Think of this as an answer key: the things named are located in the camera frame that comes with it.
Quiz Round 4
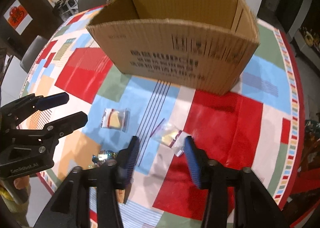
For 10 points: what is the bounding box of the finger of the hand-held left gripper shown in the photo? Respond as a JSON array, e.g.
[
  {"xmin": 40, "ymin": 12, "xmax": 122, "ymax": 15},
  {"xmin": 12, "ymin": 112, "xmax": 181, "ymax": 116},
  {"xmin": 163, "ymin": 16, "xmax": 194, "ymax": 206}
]
[
  {"xmin": 0, "ymin": 111, "xmax": 88, "ymax": 152},
  {"xmin": 0, "ymin": 93, "xmax": 70, "ymax": 128}
]

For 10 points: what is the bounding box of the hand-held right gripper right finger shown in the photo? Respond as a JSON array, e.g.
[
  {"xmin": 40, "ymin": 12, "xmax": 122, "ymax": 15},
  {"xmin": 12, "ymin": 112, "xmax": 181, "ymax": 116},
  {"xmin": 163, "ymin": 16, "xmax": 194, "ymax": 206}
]
[{"xmin": 184, "ymin": 136, "xmax": 283, "ymax": 228}]

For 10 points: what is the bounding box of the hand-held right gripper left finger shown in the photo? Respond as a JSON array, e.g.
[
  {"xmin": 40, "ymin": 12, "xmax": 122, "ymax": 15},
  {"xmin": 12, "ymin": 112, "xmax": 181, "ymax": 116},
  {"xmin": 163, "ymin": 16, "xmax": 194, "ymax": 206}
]
[{"xmin": 43, "ymin": 136, "xmax": 140, "ymax": 228}]

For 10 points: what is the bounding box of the clear packet with yellow snack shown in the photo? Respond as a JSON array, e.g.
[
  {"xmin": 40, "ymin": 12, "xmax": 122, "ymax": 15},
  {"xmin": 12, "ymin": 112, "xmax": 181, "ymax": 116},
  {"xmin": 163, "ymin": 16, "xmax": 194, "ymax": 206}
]
[
  {"xmin": 151, "ymin": 118, "xmax": 192, "ymax": 157},
  {"xmin": 101, "ymin": 108, "xmax": 130, "ymax": 133}
]

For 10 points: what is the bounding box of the brown cardboard box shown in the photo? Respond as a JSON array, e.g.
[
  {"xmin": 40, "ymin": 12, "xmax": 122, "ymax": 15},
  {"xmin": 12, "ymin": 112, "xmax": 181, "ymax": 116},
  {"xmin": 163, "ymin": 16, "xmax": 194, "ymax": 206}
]
[{"xmin": 86, "ymin": 0, "xmax": 261, "ymax": 96}]

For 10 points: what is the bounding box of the person's left hand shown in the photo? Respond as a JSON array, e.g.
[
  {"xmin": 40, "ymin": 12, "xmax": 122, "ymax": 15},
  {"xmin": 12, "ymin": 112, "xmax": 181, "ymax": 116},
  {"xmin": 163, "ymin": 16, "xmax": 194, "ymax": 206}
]
[{"xmin": 14, "ymin": 175, "xmax": 31, "ymax": 194}]

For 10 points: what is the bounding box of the dark shiny wrapped candy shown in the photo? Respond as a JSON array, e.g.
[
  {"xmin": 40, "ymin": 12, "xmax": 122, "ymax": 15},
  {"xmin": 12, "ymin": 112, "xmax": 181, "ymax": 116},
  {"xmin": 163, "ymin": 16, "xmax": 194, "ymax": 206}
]
[{"xmin": 99, "ymin": 151, "xmax": 119, "ymax": 163}]

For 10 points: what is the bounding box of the colourful patchwork tablecloth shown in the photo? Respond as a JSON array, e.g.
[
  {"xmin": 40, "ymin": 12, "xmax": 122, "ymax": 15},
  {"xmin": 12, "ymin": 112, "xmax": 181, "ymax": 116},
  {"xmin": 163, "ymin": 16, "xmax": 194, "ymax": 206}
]
[{"xmin": 19, "ymin": 5, "xmax": 307, "ymax": 228}]

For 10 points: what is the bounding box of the dark entry door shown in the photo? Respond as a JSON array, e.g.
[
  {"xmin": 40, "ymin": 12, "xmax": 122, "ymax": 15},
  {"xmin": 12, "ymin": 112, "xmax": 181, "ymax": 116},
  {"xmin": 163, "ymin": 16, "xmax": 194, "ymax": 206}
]
[{"xmin": 0, "ymin": 0, "xmax": 64, "ymax": 55}]

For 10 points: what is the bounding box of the red and white door poster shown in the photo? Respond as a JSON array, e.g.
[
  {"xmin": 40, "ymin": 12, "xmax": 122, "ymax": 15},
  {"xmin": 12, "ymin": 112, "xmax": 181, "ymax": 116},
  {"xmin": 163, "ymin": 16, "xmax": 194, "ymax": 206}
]
[{"xmin": 5, "ymin": 0, "xmax": 33, "ymax": 35}]

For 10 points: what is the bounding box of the white shoe rack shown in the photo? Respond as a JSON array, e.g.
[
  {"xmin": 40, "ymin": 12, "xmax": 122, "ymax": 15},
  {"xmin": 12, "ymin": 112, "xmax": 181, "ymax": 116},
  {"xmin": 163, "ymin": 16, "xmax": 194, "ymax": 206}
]
[{"xmin": 54, "ymin": 0, "xmax": 78, "ymax": 17}]

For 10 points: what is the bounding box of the red wooden chair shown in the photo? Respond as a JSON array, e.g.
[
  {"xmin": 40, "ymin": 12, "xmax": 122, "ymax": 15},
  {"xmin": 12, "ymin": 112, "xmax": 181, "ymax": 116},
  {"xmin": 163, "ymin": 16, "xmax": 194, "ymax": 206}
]
[{"xmin": 287, "ymin": 118, "xmax": 320, "ymax": 220}]

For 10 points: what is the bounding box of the white low cabinet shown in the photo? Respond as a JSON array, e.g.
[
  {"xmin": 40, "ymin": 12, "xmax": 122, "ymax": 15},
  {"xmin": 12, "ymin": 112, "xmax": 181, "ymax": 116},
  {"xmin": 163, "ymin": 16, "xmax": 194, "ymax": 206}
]
[{"xmin": 292, "ymin": 28, "xmax": 320, "ymax": 69}]

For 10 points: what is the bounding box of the yellow basket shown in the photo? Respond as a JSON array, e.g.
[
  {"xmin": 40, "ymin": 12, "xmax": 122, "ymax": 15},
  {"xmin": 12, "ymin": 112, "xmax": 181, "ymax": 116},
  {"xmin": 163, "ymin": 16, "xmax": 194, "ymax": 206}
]
[{"xmin": 301, "ymin": 28, "xmax": 318, "ymax": 46}]

